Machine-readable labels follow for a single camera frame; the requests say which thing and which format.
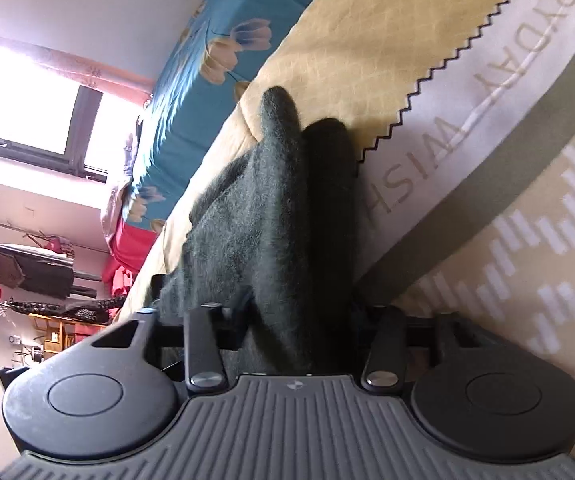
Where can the wooden shelf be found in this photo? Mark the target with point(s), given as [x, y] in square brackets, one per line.
[62, 332]

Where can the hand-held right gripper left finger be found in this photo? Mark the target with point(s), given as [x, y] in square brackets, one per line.
[203, 342]

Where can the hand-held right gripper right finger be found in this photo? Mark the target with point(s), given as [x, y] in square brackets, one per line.
[387, 342]

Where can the teal floral quilt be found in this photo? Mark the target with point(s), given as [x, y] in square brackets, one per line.
[202, 110]

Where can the beige patterned bedspread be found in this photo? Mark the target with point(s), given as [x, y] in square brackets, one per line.
[377, 35]

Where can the window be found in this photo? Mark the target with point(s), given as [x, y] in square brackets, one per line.
[32, 120]

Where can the dark patterned garment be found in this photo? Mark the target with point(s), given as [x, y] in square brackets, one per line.
[67, 307]

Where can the red cloth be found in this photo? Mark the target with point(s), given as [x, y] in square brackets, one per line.
[130, 255]

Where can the dark green sweater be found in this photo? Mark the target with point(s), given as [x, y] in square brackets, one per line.
[267, 210]

